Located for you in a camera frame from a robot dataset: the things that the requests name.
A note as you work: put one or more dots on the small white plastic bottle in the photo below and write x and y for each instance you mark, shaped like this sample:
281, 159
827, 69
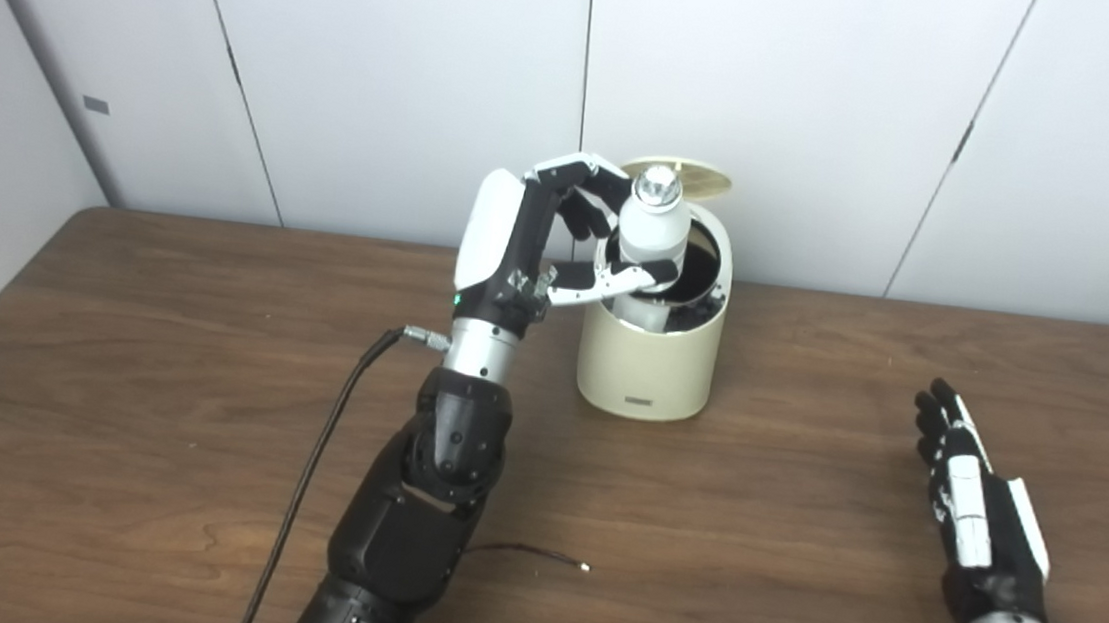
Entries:
652, 230

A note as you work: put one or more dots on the cream-colored lidded bin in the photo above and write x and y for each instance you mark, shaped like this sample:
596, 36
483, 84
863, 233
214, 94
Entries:
650, 370

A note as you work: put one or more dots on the black bin liner bag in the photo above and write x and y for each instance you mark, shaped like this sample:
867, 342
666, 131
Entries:
697, 284

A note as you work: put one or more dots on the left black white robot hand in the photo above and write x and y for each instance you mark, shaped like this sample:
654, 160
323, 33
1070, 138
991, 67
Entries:
500, 247

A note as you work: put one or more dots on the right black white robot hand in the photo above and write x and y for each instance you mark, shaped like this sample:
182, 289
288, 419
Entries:
995, 551

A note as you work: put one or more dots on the small grey wall label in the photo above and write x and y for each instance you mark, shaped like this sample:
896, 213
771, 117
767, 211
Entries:
96, 105

